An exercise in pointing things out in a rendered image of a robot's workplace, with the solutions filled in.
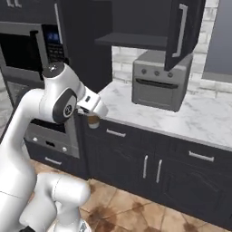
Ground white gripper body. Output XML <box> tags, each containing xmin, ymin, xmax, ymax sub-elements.
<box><xmin>86</xmin><ymin>100</ymin><xmax>110</xmax><ymax>119</ymax></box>

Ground dark base cabinet door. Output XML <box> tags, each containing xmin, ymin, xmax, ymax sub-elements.
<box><xmin>89</xmin><ymin>136</ymin><xmax>154</xmax><ymax>196</ymax></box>
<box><xmin>151</xmin><ymin>150</ymin><xmax>232</xmax><ymax>226</ymax></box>

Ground dark tall cabinet panel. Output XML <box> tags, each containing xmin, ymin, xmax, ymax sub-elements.
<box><xmin>56</xmin><ymin>0</ymin><xmax>114</xmax><ymax>94</ymax></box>

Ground dark cabinet above microwave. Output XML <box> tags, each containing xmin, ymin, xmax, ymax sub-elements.
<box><xmin>0</xmin><ymin>0</ymin><xmax>59</xmax><ymax>24</ymax></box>

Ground brown drink bottle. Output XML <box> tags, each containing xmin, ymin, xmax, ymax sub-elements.
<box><xmin>86</xmin><ymin>113</ymin><xmax>101</xmax><ymax>130</ymax></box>

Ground grey built-in oven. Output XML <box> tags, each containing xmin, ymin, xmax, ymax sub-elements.
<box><xmin>5</xmin><ymin>79</ymin><xmax>82</xmax><ymax>160</ymax></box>

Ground dark drawer front under oven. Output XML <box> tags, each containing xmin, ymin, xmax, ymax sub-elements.
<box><xmin>24</xmin><ymin>140</ymin><xmax>89</xmax><ymax>179</ymax></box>

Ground grey toaster oven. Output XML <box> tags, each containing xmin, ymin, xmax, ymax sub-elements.
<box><xmin>130</xmin><ymin>49</ymin><xmax>195</xmax><ymax>113</ymax></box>

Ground grey microwave oven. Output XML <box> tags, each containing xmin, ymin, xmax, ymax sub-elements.
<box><xmin>0</xmin><ymin>21</ymin><xmax>70</xmax><ymax>84</ymax></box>

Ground grey window panel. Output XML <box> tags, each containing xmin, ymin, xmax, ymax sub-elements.
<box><xmin>201</xmin><ymin>0</ymin><xmax>232</xmax><ymax>83</ymax></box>

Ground silver drawer handle under oven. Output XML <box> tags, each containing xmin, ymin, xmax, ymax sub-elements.
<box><xmin>43</xmin><ymin>156</ymin><xmax>63</xmax><ymax>167</ymax></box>

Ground silver base cabinet door handle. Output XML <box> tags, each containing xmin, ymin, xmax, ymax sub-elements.
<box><xmin>155</xmin><ymin>159</ymin><xmax>163</xmax><ymax>184</ymax></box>
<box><xmin>142</xmin><ymin>154</ymin><xmax>150</xmax><ymax>179</ymax></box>

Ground black microwave handle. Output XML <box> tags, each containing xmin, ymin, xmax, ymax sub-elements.
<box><xmin>29</xmin><ymin>29</ymin><xmax>45</xmax><ymax>82</ymax></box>

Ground dark open wall cabinet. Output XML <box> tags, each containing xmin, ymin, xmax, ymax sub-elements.
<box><xmin>94</xmin><ymin>0</ymin><xmax>174</xmax><ymax>52</ymax></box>

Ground silver wall cabinet door handle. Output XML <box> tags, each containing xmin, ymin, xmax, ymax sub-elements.
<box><xmin>171</xmin><ymin>3</ymin><xmax>189</xmax><ymax>59</ymax></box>

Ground dark wall cabinet door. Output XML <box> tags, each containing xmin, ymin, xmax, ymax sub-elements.
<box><xmin>164</xmin><ymin>0</ymin><xmax>207</xmax><ymax>73</ymax></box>

